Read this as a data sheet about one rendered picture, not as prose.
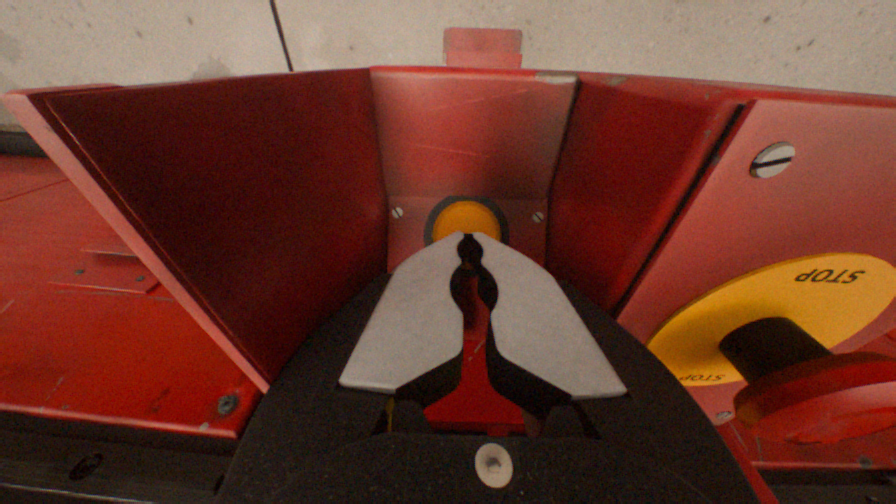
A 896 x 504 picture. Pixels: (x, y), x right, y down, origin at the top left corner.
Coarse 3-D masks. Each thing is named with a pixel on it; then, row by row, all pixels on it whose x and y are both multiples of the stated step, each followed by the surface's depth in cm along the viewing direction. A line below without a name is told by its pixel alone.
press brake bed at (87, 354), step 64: (0, 192) 49; (64, 192) 50; (0, 256) 35; (64, 256) 36; (0, 320) 28; (64, 320) 29; (128, 320) 30; (192, 320) 31; (0, 384) 23; (64, 384) 23; (128, 384) 24; (192, 384) 25; (0, 448) 19; (64, 448) 20; (128, 448) 20; (192, 448) 22; (768, 448) 25; (832, 448) 26
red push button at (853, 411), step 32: (768, 320) 8; (736, 352) 8; (768, 352) 7; (800, 352) 7; (864, 352) 6; (768, 384) 6; (800, 384) 6; (832, 384) 6; (864, 384) 5; (736, 416) 7; (768, 416) 6; (800, 416) 6; (832, 416) 6; (864, 416) 6
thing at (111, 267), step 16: (96, 256) 37; (112, 256) 37; (128, 256) 37; (64, 272) 34; (80, 272) 34; (96, 272) 34; (112, 272) 35; (128, 272) 35; (144, 272) 35; (112, 288) 32; (128, 288) 33; (144, 288) 33
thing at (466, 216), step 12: (456, 204) 14; (468, 204) 14; (480, 204) 14; (444, 216) 13; (456, 216) 13; (468, 216) 13; (480, 216) 13; (492, 216) 14; (444, 228) 13; (456, 228) 13; (468, 228) 13; (480, 228) 13; (492, 228) 13; (468, 264) 13
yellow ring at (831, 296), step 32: (832, 256) 6; (864, 256) 6; (736, 288) 7; (768, 288) 7; (800, 288) 7; (832, 288) 7; (864, 288) 7; (672, 320) 8; (704, 320) 8; (736, 320) 8; (800, 320) 8; (832, 320) 8; (864, 320) 8; (672, 352) 9; (704, 352) 9; (704, 384) 10
